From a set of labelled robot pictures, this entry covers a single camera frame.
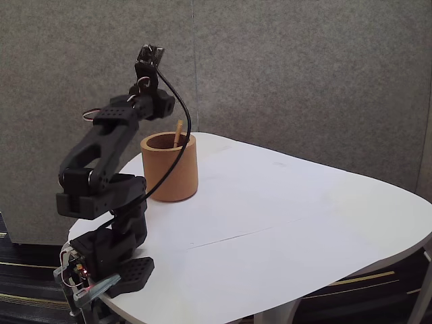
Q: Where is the tan wooden pen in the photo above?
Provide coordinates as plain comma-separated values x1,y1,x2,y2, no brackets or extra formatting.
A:
173,119,185,149

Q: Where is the brown cork pen holder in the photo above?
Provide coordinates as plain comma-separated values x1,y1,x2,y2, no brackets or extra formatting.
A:
140,132,199,203

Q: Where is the white paper sheet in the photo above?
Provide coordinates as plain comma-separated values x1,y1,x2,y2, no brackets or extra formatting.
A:
187,148,342,250

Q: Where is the grey metal table clamp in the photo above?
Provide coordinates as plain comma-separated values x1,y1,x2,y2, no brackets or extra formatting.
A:
53,265,122,318

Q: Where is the white table leg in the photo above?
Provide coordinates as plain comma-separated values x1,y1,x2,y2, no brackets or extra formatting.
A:
252,296,302,324
407,248,432,324

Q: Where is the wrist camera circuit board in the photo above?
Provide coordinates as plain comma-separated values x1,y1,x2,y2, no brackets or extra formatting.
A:
137,43,166,67

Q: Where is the black camera cable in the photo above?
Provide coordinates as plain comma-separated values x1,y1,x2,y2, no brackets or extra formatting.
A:
101,65,192,234

